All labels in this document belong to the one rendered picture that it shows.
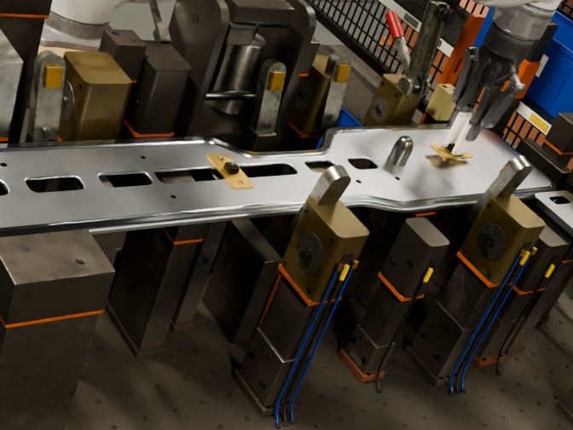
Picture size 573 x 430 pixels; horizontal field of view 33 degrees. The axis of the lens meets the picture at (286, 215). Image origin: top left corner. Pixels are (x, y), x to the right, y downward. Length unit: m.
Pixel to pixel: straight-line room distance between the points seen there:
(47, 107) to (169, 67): 0.21
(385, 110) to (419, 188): 0.25
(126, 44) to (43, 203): 0.32
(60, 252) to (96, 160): 0.26
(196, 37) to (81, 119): 0.23
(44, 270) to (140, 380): 0.43
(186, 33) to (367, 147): 0.36
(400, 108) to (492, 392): 0.53
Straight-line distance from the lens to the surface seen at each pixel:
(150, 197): 1.29
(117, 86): 1.37
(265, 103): 1.55
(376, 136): 1.67
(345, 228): 1.29
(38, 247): 1.11
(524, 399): 1.77
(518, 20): 1.57
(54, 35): 2.05
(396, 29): 1.79
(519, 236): 1.52
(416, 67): 1.74
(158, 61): 1.47
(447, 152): 1.69
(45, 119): 1.36
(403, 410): 1.61
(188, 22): 1.51
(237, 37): 1.49
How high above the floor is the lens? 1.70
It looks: 31 degrees down
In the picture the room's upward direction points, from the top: 22 degrees clockwise
